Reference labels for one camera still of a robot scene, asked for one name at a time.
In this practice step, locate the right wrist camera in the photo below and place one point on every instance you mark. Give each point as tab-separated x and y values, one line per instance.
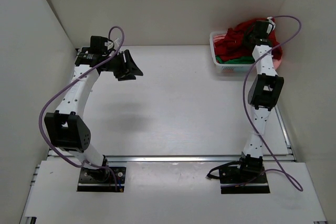
272	24

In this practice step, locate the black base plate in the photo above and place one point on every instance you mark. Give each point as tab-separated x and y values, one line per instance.
91	181
244	186

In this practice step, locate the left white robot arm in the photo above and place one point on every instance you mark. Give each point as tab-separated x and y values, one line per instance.
66	128

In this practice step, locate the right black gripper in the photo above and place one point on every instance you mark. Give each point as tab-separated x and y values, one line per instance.
244	39

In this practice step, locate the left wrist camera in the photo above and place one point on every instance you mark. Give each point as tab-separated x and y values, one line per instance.
113	44

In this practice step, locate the aluminium frame rail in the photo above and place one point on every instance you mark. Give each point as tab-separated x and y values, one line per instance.
172	159

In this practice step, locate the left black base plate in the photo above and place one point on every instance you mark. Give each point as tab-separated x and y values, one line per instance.
91	181

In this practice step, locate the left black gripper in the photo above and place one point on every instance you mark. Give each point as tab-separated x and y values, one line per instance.
133	66

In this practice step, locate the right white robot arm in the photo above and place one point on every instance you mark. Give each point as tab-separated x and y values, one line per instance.
262	98

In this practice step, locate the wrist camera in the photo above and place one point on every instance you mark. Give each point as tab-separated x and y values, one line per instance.
113	44
272	24

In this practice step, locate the red t shirt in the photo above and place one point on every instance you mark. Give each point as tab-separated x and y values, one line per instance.
249	26

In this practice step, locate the green t shirt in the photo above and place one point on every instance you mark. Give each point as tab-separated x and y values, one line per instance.
226	60

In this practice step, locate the white plastic basket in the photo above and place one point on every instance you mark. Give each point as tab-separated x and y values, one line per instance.
228	68

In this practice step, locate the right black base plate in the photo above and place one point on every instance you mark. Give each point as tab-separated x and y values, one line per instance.
244	186

